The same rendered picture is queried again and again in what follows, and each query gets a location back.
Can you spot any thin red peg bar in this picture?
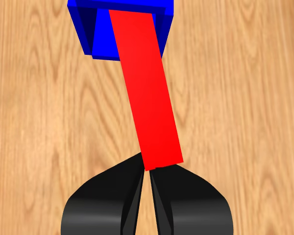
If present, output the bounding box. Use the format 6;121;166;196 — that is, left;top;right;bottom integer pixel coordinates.
108;9;184;171

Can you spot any blue hollow socket block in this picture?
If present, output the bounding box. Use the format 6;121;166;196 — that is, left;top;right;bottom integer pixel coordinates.
67;0;174;61

